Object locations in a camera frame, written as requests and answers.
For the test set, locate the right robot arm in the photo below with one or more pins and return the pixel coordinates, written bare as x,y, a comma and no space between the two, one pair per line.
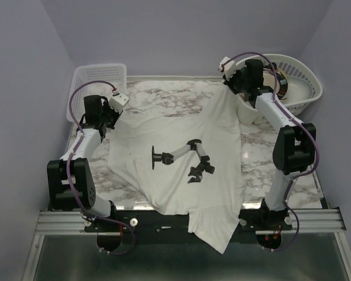
262,85

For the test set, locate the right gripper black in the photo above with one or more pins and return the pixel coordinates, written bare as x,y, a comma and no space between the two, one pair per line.
229,83

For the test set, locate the striped rim plate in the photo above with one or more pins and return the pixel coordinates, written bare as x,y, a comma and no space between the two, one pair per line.
282,81

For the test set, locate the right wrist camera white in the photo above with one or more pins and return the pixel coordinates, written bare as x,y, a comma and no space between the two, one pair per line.
228,67

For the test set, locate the white rectangular perforated basket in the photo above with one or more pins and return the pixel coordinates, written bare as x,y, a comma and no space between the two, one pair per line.
114,73

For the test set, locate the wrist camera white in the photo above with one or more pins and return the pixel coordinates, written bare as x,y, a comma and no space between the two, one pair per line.
118,102
228,67

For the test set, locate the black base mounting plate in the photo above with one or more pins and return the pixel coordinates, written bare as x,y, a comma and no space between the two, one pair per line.
143,227

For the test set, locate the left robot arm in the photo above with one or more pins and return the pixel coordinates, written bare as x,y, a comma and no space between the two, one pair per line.
71,184

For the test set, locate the white oval dish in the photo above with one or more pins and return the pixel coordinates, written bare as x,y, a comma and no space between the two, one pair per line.
298,90

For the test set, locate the aluminium rail frame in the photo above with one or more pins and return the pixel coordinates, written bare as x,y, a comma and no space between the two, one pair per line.
316,249

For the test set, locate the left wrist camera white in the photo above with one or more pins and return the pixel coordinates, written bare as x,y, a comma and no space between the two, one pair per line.
118,102

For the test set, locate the white printed t shirt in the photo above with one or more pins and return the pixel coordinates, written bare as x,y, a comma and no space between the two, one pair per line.
212,204

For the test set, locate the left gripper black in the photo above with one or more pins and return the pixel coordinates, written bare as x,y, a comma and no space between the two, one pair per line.
106,106

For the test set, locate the white round dish basket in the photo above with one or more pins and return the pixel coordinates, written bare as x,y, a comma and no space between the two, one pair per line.
292,67

